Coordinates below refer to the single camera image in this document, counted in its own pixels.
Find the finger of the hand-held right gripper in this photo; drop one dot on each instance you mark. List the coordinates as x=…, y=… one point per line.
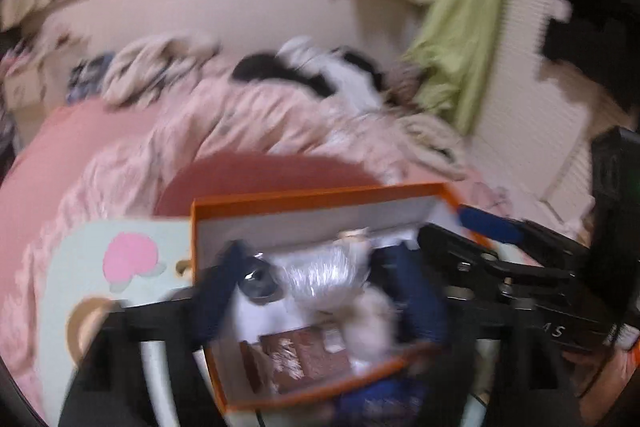
x=450, y=247
x=487, y=224

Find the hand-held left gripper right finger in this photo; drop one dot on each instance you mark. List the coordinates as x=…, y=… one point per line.
x=420, y=297

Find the clear plastic bag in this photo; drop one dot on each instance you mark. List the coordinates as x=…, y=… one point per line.
x=320, y=277

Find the black hanging garment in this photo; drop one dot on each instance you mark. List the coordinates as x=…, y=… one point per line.
x=590, y=32

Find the orange cardboard box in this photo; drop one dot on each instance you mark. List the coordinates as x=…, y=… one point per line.
x=325, y=219

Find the salmon pink bed sheet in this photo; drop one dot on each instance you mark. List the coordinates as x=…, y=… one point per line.
x=260, y=177

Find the light green cloth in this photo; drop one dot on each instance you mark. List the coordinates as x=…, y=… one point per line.
x=465, y=22

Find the cream fuzzy blanket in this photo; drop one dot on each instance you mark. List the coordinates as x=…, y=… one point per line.
x=435, y=147
x=150, y=67

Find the person's right hand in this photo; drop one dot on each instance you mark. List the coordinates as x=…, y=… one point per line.
x=620, y=372

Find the round dark shiny object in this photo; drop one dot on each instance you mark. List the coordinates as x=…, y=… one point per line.
x=257, y=282

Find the dark blue patterned cloth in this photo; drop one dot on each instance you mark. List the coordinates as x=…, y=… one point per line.
x=90, y=77

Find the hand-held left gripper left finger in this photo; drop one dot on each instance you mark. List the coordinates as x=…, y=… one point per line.
x=217, y=292

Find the brown patterned pouch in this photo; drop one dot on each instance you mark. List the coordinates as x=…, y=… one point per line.
x=310, y=357

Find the white garment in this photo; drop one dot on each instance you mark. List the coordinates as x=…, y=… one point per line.
x=345, y=77

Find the light pink quilt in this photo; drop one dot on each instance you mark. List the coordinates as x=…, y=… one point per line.
x=260, y=117

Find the dark blue pouch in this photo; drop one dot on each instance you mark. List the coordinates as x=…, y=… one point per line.
x=385, y=403

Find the white plush toy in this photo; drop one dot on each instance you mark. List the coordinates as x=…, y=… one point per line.
x=372, y=327

